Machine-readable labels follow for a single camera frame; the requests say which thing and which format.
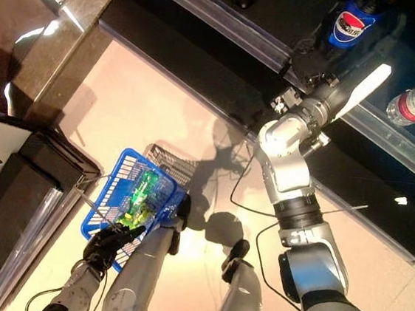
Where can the cola bottle blue label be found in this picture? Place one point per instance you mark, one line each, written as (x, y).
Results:
(348, 29)

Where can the brown marble plinth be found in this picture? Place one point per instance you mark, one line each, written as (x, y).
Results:
(66, 55)

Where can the green soda bottle yellow cap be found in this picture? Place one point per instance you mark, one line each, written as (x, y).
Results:
(144, 189)

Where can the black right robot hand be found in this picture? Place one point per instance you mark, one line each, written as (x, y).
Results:
(340, 91)

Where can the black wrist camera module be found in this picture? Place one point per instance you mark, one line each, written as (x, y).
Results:
(285, 100)

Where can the silver left robot leg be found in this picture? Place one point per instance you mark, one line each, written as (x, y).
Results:
(135, 274)

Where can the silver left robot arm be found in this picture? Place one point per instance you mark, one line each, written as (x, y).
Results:
(74, 290)

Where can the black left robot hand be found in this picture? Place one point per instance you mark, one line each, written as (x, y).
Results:
(109, 245)

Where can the black display cabinet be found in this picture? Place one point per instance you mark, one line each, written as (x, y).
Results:
(13, 198)

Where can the silver right robot leg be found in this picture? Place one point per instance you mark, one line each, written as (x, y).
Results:
(241, 296)

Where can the blue plastic shopping basket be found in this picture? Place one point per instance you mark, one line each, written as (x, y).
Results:
(124, 169)

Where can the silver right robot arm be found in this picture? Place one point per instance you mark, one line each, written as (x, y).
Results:
(292, 164)

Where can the black shelf base plinth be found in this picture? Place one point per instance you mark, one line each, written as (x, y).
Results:
(375, 188)

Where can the silver robot leg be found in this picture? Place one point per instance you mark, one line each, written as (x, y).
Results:
(135, 274)
(241, 296)

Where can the white paper scrap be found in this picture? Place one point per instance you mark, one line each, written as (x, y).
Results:
(401, 200)

